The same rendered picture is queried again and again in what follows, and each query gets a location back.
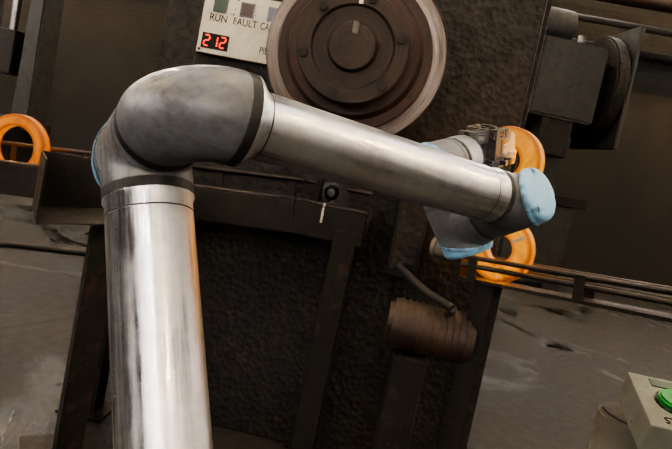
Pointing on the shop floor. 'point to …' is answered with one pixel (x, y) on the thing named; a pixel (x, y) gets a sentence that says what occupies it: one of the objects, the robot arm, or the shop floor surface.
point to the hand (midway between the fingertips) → (509, 152)
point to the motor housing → (416, 362)
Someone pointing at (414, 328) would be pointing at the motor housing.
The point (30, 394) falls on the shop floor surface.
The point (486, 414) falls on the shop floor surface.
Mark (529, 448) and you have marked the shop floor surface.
